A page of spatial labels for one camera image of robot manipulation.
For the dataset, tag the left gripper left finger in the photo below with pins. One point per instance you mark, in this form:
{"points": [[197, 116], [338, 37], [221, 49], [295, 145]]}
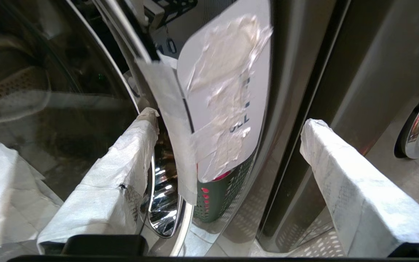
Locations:
{"points": [[104, 189]]}

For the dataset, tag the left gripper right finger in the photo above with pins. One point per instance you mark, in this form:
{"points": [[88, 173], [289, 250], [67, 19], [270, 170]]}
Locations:
{"points": [[355, 196]]}

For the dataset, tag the round glass washer door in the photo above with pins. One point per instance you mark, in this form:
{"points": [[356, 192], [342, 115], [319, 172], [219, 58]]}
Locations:
{"points": [[67, 109]]}

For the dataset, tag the stainless steel washing machine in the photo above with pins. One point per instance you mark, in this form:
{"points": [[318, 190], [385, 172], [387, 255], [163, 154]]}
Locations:
{"points": [[293, 65], [376, 65]]}

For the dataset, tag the white taped paper sign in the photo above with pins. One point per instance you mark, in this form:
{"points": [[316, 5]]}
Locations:
{"points": [[227, 91]]}

